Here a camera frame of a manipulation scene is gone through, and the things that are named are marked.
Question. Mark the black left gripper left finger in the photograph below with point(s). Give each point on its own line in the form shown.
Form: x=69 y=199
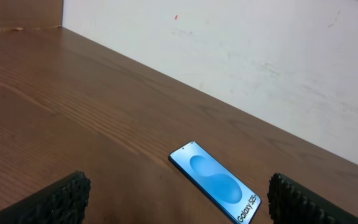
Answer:
x=62 y=202

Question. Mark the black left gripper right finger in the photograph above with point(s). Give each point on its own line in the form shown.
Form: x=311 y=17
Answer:
x=291 y=203

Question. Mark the blue Samsung Galaxy smartphone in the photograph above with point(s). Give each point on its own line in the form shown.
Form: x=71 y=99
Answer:
x=238 y=202

